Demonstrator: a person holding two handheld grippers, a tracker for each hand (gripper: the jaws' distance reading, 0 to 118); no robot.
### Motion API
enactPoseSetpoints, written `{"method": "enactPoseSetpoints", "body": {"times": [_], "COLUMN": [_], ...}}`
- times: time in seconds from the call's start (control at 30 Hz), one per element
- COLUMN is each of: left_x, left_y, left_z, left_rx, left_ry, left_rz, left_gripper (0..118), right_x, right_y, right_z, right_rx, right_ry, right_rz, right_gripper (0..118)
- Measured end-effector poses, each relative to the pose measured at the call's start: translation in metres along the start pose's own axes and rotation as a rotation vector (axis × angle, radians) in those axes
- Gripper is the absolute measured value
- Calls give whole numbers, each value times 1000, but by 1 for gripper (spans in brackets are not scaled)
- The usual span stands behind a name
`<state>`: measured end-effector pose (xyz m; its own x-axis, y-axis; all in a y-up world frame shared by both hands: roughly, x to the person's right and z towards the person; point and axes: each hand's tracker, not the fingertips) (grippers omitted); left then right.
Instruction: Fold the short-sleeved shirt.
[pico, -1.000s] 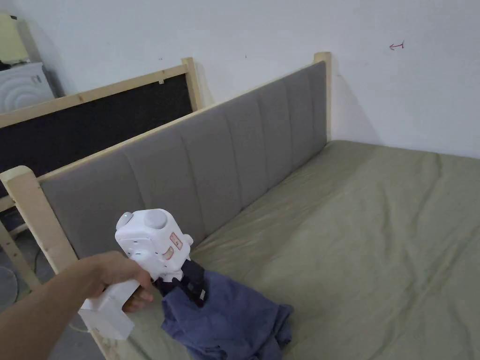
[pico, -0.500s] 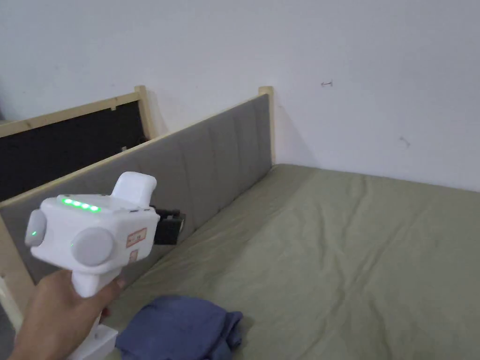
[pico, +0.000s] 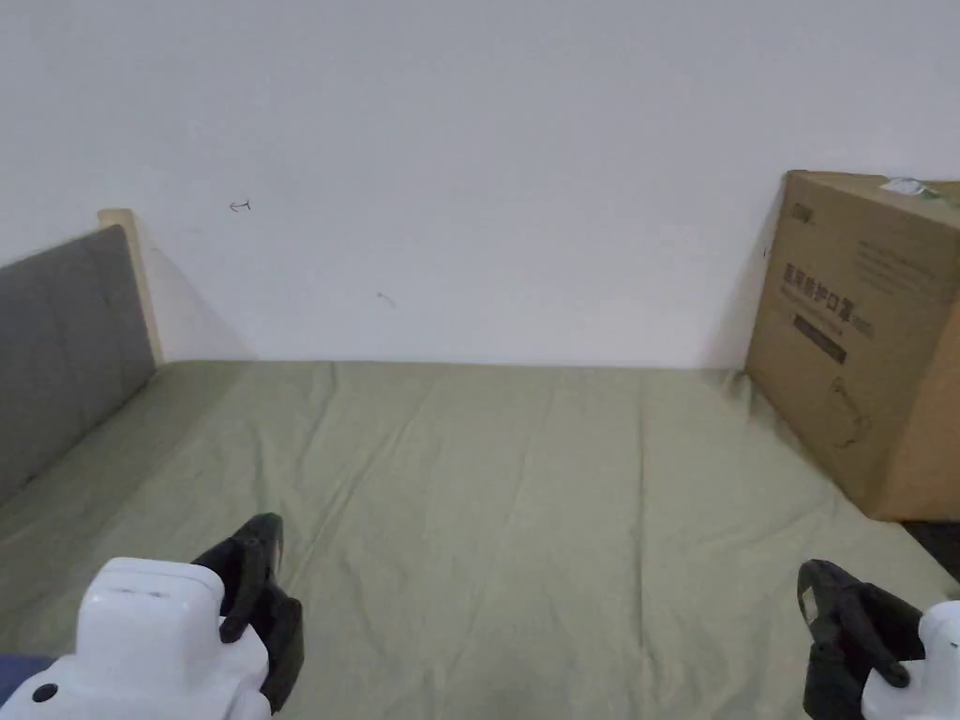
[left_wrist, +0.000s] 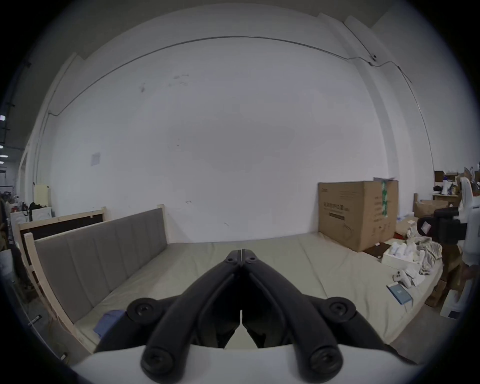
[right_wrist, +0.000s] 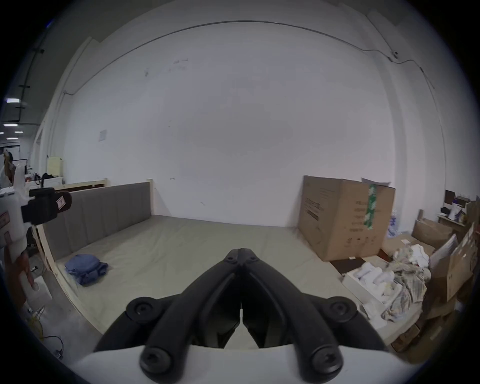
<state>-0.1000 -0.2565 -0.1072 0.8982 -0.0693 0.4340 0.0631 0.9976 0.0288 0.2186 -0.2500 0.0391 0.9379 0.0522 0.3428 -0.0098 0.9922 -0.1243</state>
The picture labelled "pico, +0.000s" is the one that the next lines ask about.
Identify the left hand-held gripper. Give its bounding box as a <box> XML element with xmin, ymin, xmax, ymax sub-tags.
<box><xmin>0</xmin><ymin>513</ymin><xmax>306</xmax><ymax>720</ymax></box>

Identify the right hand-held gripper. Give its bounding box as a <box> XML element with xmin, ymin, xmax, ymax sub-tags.
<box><xmin>796</xmin><ymin>558</ymin><xmax>960</xmax><ymax>720</ymax></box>

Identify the bed with pale green sheet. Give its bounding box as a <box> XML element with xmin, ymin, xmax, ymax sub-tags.
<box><xmin>0</xmin><ymin>358</ymin><xmax>960</xmax><ymax>720</ymax></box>

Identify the dark blue shirt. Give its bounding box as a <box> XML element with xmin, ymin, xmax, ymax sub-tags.
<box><xmin>0</xmin><ymin>650</ymin><xmax>60</xmax><ymax>690</ymax></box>

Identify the large brown cardboard carton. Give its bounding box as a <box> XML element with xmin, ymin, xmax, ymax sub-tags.
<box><xmin>742</xmin><ymin>169</ymin><xmax>960</xmax><ymax>523</ymax></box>

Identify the grey padded headboard, wooden frame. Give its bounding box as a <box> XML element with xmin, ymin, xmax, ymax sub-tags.
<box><xmin>0</xmin><ymin>208</ymin><xmax>165</xmax><ymax>505</ymax></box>

